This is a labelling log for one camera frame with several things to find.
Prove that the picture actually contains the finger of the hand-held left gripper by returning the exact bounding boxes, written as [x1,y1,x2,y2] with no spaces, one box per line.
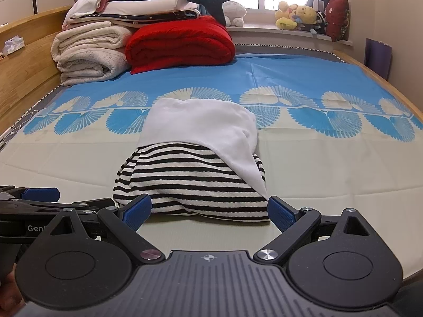
[0,185,61,203]
[0,198,115,213]

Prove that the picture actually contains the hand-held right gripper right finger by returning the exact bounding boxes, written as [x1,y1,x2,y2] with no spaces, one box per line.
[254,196,369,265]

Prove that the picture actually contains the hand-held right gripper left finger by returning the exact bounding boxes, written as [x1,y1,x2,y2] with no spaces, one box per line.
[49,194,166,265]

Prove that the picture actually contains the white black striped shirt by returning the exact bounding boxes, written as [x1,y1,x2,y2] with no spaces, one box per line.
[112,97,272,222]

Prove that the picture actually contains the pink white folded clothes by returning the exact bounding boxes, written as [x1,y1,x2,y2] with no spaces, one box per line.
[62,0,115,29]

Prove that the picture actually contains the person's left hand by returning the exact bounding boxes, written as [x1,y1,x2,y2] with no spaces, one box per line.
[0,268,26,315]

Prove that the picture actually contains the blue patterned bed sheet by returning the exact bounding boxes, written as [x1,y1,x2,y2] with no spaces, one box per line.
[0,53,423,278]

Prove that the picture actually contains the cream folded blanket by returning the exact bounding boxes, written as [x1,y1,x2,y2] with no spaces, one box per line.
[51,21,134,86]

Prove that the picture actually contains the tissue box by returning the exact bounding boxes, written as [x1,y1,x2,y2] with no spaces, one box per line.
[3,36,26,55]

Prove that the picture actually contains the red folded blanket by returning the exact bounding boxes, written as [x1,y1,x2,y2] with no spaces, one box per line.
[125,16,236,75]

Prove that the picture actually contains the white window sill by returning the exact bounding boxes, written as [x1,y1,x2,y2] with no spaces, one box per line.
[228,23,354,46]

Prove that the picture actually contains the dark starred folded quilt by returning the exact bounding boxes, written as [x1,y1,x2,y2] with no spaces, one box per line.
[68,9,201,29]

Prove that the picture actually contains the yellow plush toy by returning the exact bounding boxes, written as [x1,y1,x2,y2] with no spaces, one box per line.
[275,1,298,31]
[295,4,318,27]

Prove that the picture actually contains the black white striped plush toy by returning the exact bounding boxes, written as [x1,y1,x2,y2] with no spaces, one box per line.
[311,11,328,35]

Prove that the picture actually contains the red cushion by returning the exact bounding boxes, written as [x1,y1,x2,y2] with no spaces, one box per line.
[325,0,350,43]

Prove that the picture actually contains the white pillow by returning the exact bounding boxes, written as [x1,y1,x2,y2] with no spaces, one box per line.
[104,0,199,17]

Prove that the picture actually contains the wooden bed frame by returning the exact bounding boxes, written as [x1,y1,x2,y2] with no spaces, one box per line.
[0,7,423,136]

